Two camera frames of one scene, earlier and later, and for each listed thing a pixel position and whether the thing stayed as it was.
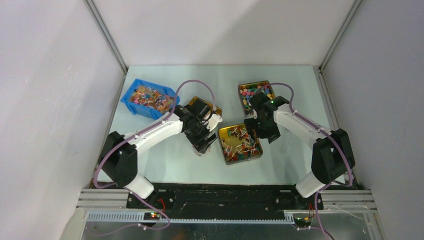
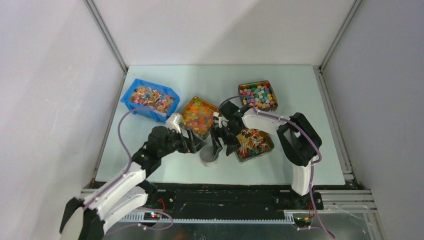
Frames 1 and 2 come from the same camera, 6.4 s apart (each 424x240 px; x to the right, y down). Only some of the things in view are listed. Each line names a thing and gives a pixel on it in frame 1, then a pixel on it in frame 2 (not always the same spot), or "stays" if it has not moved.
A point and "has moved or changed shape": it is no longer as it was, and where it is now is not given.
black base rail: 223,198 stays
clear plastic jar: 204,151 -> 210,164
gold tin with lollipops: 237,145 has moved or changed shape
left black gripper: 200,142 -> 188,145
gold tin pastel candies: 246,91 stays
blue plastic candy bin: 144,98 stays
